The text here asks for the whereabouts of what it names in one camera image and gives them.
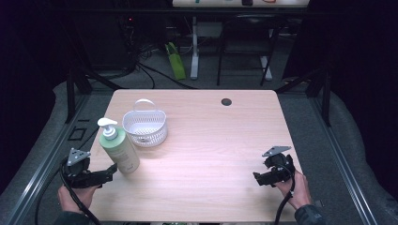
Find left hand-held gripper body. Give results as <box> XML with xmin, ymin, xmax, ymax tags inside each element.
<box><xmin>60</xmin><ymin>147</ymin><xmax>105</xmax><ymax>189</ymax></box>

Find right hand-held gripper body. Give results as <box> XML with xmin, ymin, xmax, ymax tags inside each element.
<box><xmin>261</xmin><ymin>145</ymin><xmax>297</xmax><ymax>185</ymax></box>

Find green pump bottle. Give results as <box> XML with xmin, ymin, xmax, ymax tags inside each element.
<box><xmin>97</xmin><ymin>117</ymin><xmax>141</xmax><ymax>174</ymax></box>

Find person's left hand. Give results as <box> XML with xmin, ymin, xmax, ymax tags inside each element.
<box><xmin>56</xmin><ymin>184</ymin><xmax>101</xmax><ymax>216</ymax></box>

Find person's right hand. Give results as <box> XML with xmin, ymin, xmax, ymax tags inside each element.
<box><xmin>273</xmin><ymin>170</ymin><xmax>313</xmax><ymax>211</ymax></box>

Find white plastic basket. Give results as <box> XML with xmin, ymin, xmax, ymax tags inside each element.
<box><xmin>121</xmin><ymin>98</ymin><xmax>169</xmax><ymax>148</ymax></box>

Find black metal stand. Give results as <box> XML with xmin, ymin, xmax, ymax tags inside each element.
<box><xmin>63</xmin><ymin>64</ymin><xmax>126</xmax><ymax>125</ymax></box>
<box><xmin>274</xmin><ymin>65</ymin><xmax>333</xmax><ymax>128</ymax></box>

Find white desk leg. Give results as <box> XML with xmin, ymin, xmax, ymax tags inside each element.
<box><xmin>258</xmin><ymin>55</ymin><xmax>273</xmax><ymax>82</ymax></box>
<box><xmin>190</xmin><ymin>16</ymin><xmax>201</xmax><ymax>81</ymax></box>

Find green bag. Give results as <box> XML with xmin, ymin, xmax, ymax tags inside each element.
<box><xmin>164</xmin><ymin>41</ymin><xmax>188</xmax><ymax>81</ymax></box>

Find black chair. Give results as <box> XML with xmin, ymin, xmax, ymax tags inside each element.
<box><xmin>216</xmin><ymin>13</ymin><xmax>283</xmax><ymax>87</ymax></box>

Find light desk top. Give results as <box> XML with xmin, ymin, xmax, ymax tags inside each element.
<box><xmin>171</xmin><ymin>0</ymin><xmax>311</xmax><ymax>8</ymax></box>

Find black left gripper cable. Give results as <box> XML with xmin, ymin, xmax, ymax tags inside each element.
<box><xmin>58</xmin><ymin>158</ymin><xmax>103</xmax><ymax>225</ymax></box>

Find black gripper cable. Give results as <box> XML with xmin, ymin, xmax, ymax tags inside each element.
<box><xmin>273</xmin><ymin>162</ymin><xmax>297</xmax><ymax>225</ymax></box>
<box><xmin>58</xmin><ymin>158</ymin><xmax>103</xmax><ymax>225</ymax></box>

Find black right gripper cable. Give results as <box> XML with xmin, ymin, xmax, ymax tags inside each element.
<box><xmin>273</xmin><ymin>162</ymin><xmax>297</xmax><ymax>225</ymax></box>

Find grey aluminium rail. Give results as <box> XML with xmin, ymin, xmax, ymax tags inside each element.
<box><xmin>308</xmin><ymin>95</ymin><xmax>379</xmax><ymax>225</ymax></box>
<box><xmin>5</xmin><ymin>93</ymin><xmax>92</xmax><ymax>225</ymax></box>

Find black thin cable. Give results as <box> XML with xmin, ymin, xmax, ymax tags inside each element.
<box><xmin>34</xmin><ymin>167</ymin><xmax>64</xmax><ymax>225</ymax></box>

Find black floor cables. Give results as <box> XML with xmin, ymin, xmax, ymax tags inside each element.
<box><xmin>102</xmin><ymin>40</ymin><xmax>200</xmax><ymax>91</ymax></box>

